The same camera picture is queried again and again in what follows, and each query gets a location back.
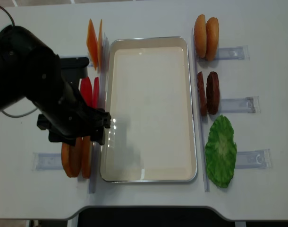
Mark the orange cheese slice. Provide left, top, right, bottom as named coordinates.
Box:
left=97, top=19, right=102, bottom=71
left=86, top=19, right=98, bottom=70

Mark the inner red tomato slice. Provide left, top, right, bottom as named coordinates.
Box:
left=93, top=77, right=99, bottom=108

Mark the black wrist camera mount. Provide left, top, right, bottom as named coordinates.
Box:
left=60, top=57, right=90, bottom=86

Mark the white rectangular metal tray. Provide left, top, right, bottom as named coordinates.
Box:
left=100, top=36, right=197, bottom=183

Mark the inner orange cheese slice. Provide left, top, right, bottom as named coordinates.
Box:
left=97, top=19, right=102, bottom=71

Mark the inner brown meat patty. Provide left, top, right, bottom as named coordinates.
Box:
left=197, top=71, right=207, bottom=116

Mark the golden bun slice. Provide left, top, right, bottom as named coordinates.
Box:
left=194, top=14, right=207, bottom=58
left=205, top=17, right=219, bottom=61

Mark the left clear acrylic rack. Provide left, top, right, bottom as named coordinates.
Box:
left=33, top=34, right=110, bottom=194

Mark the brown meat patty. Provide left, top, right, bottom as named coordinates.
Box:
left=197, top=71, right=207, bottom=116
left=206, top=71, right=220, bottom=115

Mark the outer orange cheese slice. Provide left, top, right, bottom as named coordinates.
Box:
left=86, top=19, right=98, bottom=70

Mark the outer red tomato slice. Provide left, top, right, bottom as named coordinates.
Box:
left=80, top=77, right=93, bottom=107

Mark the clear acrylic rack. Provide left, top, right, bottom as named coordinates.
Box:
left=33, top=34, right=110, bottom=194
left=192, top=28, right=274, bottom=192

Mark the outer golden bun slice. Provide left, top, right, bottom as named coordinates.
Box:
left=205, top=17, right=219, bottom=61

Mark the green lettuce leaf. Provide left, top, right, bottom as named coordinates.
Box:
left=205, top=115, right=237, bottom=188

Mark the red tomato slice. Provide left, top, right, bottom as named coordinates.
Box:
left=80, top=77, right=93, bottom=107
left=93, top=77, right=99, bottom=108

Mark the tan bun slice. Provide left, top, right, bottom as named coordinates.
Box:
left=81, top=136, right=92, bottom=179

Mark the outer brown bun slice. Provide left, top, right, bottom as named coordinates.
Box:
left=61, top=138, right=83, bottom=177

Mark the inner golden bun slice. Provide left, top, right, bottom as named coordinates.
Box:
left=194, top=14, right=207, bottom=58

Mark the outer brown meat patty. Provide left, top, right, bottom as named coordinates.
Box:
left=206, top=71, right=220, bottom=115

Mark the right clear acrylic rack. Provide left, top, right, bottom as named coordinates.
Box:
left=192, top=28, right=274, bottom=192

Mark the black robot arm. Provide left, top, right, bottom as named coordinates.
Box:
left=0, top=26, right=111, bottom=145

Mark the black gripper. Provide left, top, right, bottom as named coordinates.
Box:
left=36, top=81, right=112, bottom=146

